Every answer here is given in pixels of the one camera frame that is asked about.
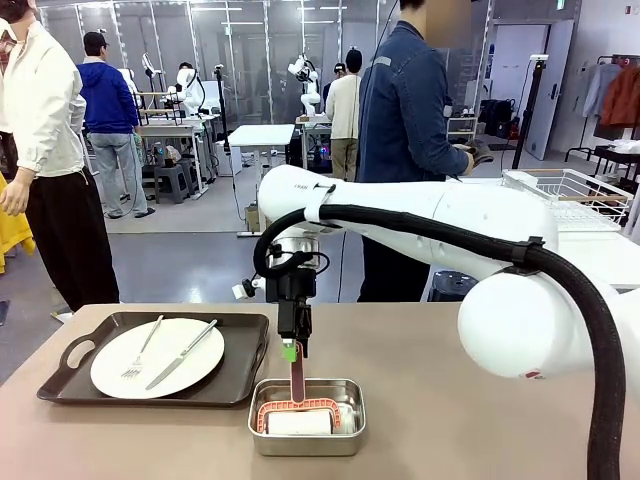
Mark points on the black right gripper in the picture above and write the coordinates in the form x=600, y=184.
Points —
x=295, y=315

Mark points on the dark brown serving tray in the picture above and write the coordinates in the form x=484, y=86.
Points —
x=235, y=370

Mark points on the white round plate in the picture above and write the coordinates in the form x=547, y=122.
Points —
x=200, y=350

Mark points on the person's right forearm denim sleeve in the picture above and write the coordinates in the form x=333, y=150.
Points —
x=447, y=161

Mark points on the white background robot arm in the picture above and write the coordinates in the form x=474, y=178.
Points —
x=187, y=92
x=306, y=82

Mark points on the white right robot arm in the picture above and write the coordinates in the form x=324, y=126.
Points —
x=400, y=215

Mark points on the person's right hand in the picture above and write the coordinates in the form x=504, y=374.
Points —
x=479, y=157

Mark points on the bare hand of white-jacket figure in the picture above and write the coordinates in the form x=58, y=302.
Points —
x=15, y=192

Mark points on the rectangular stainless steel tray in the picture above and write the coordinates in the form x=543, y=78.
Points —
x=305, y=445

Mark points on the silver table knife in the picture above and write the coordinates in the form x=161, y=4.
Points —
x=180, y=356

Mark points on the cardboard box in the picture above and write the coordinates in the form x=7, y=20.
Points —
x=252, y=217

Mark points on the silver fork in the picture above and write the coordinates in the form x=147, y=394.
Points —
x=142, y=347

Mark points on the black round stool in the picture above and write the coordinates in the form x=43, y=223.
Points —
x=450, y=287

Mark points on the grey plastic stool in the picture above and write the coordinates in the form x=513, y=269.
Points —
x=170, y=182

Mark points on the white background desk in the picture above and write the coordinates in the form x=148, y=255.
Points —
x=260, y=136

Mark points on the person in cream sweater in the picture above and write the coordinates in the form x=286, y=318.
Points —
x=342, y=107

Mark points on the background metal workbench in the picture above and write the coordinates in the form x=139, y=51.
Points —
x=172, y=131

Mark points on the person in denim jacket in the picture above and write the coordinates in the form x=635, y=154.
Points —
x=405, y=110

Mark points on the black bag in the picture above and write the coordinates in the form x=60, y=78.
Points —
x=497, y=117

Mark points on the person in blue hoodie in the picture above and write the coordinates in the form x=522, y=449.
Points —
x=107, y=100

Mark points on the white side table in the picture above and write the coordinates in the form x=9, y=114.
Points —
x=600, y=255

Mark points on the black tripod stand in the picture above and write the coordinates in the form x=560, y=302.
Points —
x=530, y=110

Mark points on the figure in white jacket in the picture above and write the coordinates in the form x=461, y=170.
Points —
x=45, y=125

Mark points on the grey door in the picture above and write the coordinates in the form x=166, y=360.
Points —
x=520, y=75

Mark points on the black clothes rack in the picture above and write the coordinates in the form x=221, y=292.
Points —
x=607, y=142

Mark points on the light blue shirt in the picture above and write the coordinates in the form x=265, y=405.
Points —
x=597, y=90

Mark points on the orange jacket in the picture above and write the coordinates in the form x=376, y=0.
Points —
x=622, y=97

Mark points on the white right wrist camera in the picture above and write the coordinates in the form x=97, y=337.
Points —
x=247, y=289

